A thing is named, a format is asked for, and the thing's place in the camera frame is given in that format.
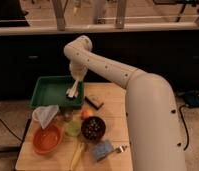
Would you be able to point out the green plastic tray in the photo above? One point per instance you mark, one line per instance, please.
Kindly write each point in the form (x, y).
(52, 90)

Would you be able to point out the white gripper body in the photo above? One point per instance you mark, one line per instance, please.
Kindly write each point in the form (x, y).
(77, 71)

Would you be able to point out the small dark jar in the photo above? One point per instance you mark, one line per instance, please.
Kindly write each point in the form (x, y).
(67, 114)

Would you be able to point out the yellow banana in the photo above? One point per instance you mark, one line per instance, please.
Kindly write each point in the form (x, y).
(77, 155)

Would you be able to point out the blue sponge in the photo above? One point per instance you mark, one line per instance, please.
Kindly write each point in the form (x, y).
(102, 149)

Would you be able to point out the clear measuring cup with cloth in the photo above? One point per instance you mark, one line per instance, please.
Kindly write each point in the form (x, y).
(45, 114)

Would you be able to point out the dark blue device on floor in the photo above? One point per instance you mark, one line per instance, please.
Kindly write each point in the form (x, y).
(191, 99)

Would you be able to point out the orange fruit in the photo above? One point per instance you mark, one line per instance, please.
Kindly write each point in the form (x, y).
(86, 113)

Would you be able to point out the dark bowl with beads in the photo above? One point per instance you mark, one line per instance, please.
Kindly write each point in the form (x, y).
(93, 128)

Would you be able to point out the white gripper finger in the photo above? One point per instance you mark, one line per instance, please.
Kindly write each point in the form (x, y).
(73, 90)
(68, 92)

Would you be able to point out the orange plastic bowl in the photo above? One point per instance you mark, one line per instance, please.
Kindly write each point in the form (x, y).
(46, 140)

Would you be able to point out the small green cup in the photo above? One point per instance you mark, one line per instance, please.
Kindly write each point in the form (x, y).
(73, 128)

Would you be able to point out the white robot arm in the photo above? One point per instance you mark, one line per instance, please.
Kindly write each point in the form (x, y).
(152, 116)

